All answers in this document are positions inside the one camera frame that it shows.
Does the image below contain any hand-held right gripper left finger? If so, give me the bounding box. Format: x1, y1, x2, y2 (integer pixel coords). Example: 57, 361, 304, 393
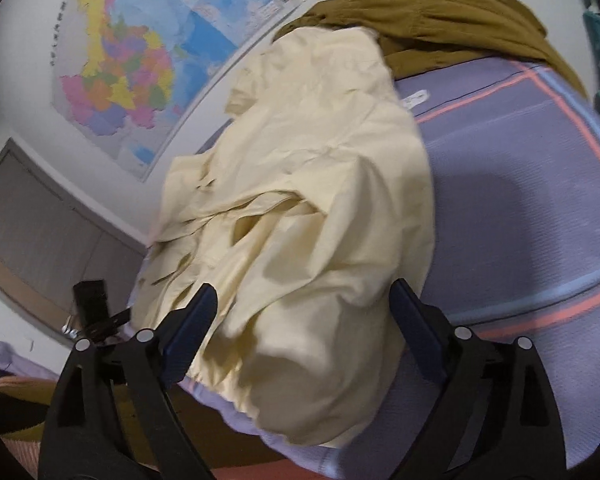
37, 283, 219, 480

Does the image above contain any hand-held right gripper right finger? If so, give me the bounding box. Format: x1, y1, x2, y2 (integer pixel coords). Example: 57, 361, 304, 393
388, 278, 567, 480

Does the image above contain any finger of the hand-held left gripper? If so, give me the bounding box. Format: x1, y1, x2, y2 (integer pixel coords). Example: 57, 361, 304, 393
62, 280, 132, 342

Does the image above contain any cream jacket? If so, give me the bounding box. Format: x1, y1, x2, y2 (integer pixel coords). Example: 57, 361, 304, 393
130, 25, 436, 448

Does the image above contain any grey cabinet door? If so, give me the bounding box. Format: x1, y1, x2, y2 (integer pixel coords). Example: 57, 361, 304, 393
0, 137, 148, 346

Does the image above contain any mustard cloth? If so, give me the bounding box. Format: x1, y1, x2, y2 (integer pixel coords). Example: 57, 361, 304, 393
112, 385, 261, 466

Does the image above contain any light purple pillow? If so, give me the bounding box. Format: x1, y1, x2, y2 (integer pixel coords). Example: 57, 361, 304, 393
0, 341, 61, 378

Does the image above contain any peach cloth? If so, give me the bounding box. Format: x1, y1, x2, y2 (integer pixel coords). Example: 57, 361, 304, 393
0, 377, 56, 397

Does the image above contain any purple plaid bedsheet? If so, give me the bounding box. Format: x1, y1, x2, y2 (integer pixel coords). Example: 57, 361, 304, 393
177, 55, 600, 480

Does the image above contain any white fabric tag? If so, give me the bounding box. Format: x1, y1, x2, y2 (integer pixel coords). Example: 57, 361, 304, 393
401, 89, 428, 111

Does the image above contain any olive brown garment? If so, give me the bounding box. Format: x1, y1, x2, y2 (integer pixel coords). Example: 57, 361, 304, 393
272, 0, 588, 98

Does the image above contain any colourful wall map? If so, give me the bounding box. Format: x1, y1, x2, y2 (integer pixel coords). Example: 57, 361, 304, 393
50, 0, 326, 183

